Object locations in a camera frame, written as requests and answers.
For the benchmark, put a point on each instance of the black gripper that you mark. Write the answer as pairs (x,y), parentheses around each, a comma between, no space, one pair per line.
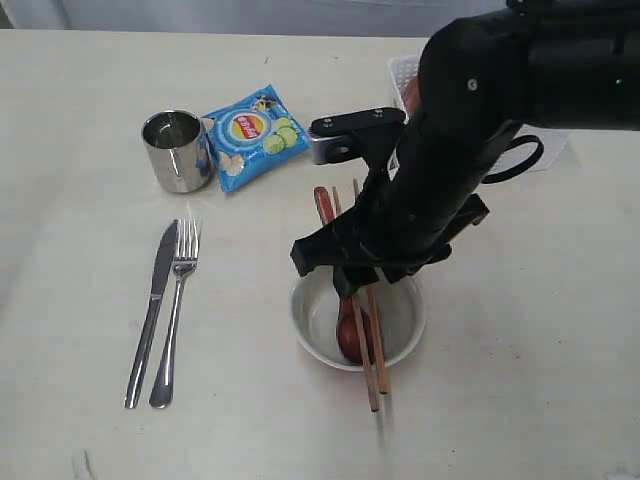
(397,225)

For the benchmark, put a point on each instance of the blue potato chips bag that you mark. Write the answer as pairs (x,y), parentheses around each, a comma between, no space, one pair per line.
(252,137)

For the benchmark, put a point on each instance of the silver metal table knife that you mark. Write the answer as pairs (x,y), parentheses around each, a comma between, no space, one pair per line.
(162,266)

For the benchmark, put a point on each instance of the pale green ceramic bowl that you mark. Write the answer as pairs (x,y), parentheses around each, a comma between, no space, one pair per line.
(314,308)

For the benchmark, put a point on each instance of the silver foil packet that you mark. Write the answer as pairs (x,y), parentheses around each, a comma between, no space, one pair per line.
(177,145)

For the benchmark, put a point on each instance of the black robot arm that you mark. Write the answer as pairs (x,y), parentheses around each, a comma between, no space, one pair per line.
(548,64)

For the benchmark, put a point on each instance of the white perforated plastic basket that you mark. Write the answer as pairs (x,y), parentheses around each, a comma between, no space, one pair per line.
(403,68)

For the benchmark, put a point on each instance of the dark brown round plate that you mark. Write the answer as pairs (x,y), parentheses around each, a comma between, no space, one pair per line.
(411,96)

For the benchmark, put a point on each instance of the dark brown wooden spoon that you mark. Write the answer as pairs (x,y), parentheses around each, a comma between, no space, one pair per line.
(346,330)

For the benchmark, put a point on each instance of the silver metal fork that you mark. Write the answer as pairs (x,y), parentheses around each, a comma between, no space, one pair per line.
(184,263)

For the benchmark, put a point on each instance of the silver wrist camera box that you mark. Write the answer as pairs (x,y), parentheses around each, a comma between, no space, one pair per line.
(368,134)

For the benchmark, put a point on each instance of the brown wooden chopstick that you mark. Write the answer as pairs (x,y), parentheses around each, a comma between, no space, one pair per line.
(372,391)
(380,364)

